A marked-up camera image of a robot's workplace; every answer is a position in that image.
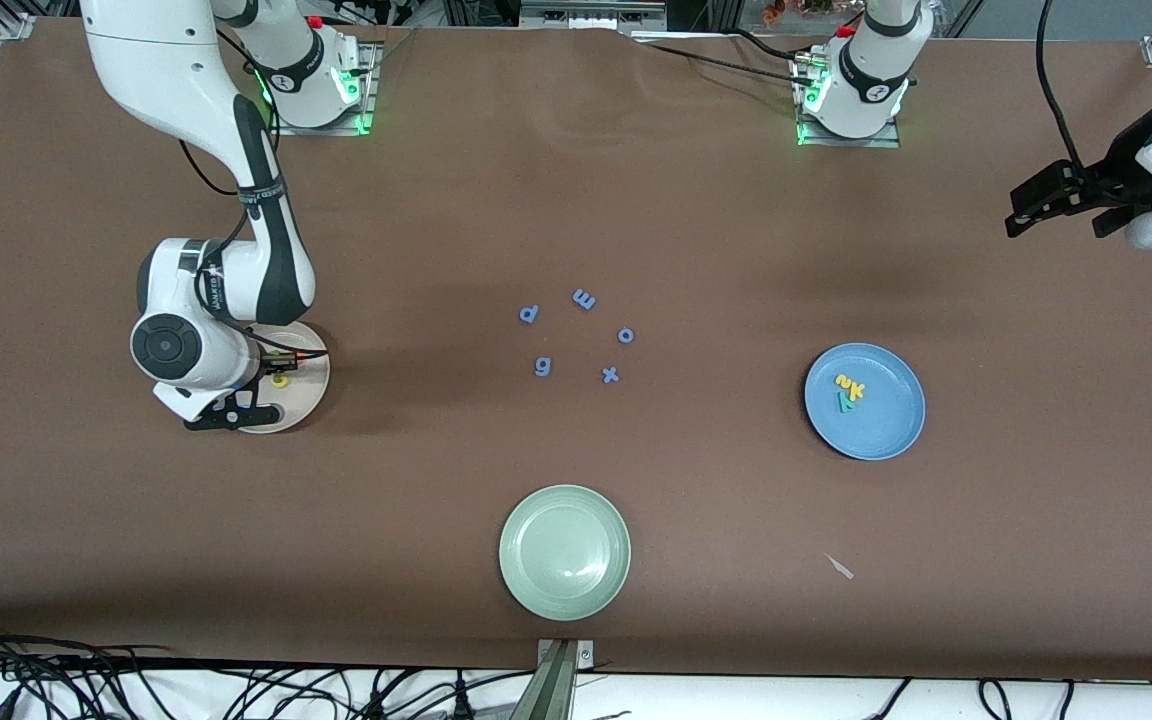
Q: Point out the blue foam letter p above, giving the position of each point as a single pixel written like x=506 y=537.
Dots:
x=529 y=314

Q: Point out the pale green plate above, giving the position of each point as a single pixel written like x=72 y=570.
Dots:
x=564 y=552

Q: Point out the beige brown plate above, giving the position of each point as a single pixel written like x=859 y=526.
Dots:
x=301 y=400

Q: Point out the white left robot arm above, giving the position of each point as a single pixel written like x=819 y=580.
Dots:
x=866 y=80

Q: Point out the blue foam letter g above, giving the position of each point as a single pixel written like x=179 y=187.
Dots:
x=543 y=367

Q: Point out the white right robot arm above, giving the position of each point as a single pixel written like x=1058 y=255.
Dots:
x=166 y=345

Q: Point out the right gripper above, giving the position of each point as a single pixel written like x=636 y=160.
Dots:
x=265 y=366

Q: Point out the aluminium arm base plate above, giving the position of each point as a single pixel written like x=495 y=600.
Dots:
x=321 y=130
x=851 y=143

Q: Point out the brown table cover sheet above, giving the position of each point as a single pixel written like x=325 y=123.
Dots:
x=576 y=200

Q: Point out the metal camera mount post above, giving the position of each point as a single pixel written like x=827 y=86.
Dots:
x=556 y=690

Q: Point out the grey paper scrap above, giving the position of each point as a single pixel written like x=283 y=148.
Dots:
x=839 y=567

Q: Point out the blue plate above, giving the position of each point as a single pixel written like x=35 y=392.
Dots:
x=886 y=425

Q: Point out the grey background device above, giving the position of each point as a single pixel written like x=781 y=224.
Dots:
x=586 y=15

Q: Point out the blue foam letter m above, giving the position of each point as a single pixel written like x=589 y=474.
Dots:
x=584 y=299

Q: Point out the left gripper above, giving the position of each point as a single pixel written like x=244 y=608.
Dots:
x=1119 y=180

